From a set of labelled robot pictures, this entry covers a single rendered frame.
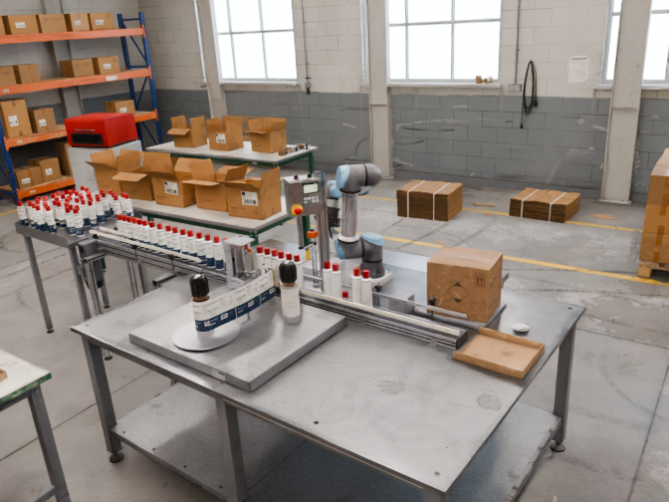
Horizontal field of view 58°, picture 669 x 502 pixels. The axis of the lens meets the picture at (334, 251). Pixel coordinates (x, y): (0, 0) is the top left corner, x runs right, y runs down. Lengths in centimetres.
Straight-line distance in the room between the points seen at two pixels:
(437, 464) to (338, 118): 767
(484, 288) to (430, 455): 97
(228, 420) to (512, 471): 133
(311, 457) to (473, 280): 117
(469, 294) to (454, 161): 579
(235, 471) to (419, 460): 98
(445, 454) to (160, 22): 1031
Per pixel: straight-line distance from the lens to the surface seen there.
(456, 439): 225
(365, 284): 291
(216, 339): 283
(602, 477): 352
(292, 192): 306
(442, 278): 292
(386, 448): 220
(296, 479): 304
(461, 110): 843
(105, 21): 1072
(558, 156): 812
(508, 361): 270
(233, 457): 280
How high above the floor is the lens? 221
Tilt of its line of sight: 21 degrees down
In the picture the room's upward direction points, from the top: 3 degrees counter-clockwise
